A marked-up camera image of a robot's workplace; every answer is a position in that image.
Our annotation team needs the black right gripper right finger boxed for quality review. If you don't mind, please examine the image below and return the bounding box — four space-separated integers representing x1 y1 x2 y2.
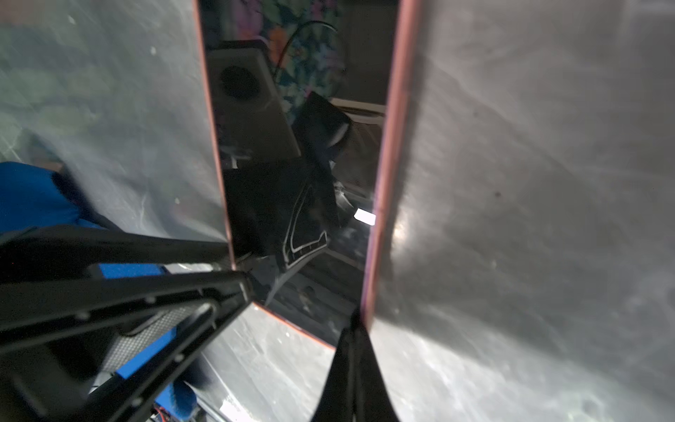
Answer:
357 324 399 422

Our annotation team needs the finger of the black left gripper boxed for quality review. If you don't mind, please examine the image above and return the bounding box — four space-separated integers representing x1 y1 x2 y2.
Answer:
1 225 231 284
1 273 252 421

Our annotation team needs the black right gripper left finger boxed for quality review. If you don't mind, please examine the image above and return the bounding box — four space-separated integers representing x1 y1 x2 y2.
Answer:
311 316 359 422

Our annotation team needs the pink phone case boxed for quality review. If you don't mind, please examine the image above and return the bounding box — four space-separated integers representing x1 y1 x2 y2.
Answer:
192 0 425 352

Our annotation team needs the phone with pink edge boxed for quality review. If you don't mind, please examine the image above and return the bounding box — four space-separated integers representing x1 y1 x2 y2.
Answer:
199 0 401 346

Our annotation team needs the blue cap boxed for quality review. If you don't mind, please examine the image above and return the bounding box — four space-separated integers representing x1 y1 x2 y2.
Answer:
1 162 197 421

